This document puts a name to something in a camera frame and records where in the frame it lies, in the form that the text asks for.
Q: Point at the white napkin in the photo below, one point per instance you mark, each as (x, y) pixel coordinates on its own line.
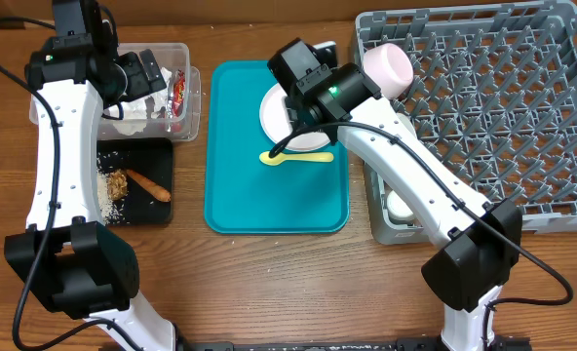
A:
(138, 112)

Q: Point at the orange carrot piece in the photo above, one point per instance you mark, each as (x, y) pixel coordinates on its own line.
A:
(158, 192)

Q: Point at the teal serving tray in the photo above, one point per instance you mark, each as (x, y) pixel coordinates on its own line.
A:
(245, 196)

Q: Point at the clear plastic bin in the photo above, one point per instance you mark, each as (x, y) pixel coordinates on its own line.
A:
(171, 58)

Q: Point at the spilled rice grains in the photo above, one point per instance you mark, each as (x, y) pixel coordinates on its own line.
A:
(109, 209)

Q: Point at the brown food chunk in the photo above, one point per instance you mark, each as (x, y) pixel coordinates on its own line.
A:
(117, 185)

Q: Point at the white cup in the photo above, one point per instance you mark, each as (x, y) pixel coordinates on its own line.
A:
(398, 210)

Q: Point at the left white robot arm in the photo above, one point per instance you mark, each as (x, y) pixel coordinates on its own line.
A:
(67, 258)

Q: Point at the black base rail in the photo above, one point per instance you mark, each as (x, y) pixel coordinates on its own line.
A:
(318, 346)

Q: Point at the black tray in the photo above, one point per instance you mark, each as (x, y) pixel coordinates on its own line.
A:
(150, 157)

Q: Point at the yellow plastic spoon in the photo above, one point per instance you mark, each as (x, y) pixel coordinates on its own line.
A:
(317, 157)

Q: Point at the small pink bowl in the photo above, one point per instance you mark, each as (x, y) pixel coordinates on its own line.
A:
(390, 68)

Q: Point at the white green bowl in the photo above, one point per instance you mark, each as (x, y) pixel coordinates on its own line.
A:
(409, 128)

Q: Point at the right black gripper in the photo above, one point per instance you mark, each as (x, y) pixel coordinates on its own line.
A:
(294, 114)

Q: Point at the grey dishwasher rack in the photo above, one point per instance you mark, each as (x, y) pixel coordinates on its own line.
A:
(494, 97)

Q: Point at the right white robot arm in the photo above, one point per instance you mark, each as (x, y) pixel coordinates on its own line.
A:
(478, 242)

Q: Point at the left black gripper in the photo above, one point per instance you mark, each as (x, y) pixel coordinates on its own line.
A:
(141, 86)

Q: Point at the red ketchup packet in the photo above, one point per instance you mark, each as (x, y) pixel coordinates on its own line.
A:
(176, 101)

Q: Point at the large white plate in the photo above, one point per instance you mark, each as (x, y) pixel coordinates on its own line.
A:
(274, 120)

